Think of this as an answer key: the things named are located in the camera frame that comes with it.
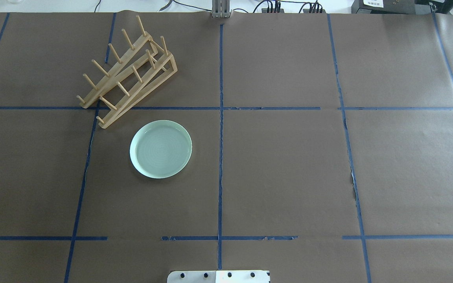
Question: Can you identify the grey aluminium frame post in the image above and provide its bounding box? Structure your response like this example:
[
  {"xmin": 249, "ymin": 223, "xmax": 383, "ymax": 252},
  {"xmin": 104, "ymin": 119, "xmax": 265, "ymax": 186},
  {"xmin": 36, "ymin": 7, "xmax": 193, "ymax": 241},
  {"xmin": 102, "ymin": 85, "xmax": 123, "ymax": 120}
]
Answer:
[{"xmin": 211, "ymin": 0, "xmax": 231, "ymax": 18}]

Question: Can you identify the brown paper table cover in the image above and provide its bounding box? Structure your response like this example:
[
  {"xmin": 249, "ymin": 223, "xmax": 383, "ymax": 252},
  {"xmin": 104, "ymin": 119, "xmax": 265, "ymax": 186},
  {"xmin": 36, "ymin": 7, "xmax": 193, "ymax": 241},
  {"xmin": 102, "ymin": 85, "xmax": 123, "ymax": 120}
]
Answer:
[{"xmin": 0, "ymin": 11, "xmax": 453, "ymax": 283}]

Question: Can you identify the light green plate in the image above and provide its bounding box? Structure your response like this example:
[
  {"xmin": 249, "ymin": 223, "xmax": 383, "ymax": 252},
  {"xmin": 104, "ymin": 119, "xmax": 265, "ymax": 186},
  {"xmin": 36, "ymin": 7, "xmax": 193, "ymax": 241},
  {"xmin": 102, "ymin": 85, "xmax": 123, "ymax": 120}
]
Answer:
[{"xmin": 129, "ymin": 120, "xmax": 193, "ymax": 179}]

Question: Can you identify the wooden plate rack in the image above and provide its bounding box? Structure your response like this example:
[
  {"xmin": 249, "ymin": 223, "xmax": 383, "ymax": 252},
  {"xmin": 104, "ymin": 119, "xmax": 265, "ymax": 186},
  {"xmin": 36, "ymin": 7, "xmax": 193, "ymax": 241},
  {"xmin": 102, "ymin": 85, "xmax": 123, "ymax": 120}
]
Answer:
[{"xmin": 77, "ymin": 15, "xmax": 178, "ymax": 129}]

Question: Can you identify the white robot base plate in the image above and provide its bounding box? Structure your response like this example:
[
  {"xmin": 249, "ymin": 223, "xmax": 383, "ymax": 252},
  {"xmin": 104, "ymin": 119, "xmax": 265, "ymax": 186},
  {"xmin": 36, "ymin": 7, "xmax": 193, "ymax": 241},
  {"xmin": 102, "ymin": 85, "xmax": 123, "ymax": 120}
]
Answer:
[{"xmin": 167, "ymin": 270, "xmax": 271, "ymax": 283}]

